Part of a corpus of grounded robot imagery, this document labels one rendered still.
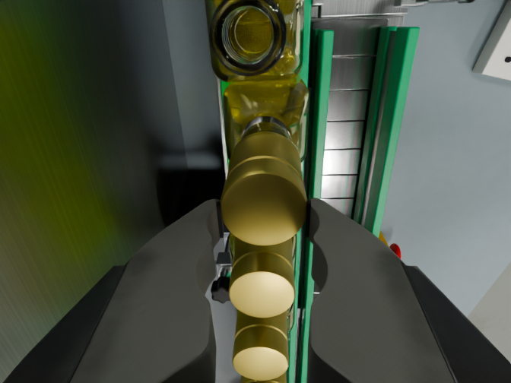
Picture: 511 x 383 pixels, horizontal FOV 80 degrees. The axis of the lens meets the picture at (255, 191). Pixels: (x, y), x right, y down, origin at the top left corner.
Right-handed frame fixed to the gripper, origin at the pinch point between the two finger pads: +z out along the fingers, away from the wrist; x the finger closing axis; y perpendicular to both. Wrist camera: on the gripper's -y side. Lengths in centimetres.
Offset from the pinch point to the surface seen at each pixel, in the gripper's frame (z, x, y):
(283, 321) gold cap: 2.7, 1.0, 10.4
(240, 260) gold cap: 1.6, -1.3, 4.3
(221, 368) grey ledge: 29, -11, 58
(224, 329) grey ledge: 29, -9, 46
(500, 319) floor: 116, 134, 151
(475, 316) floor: 116, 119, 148
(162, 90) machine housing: 34.8, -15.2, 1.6
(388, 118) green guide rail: 21.2, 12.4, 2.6
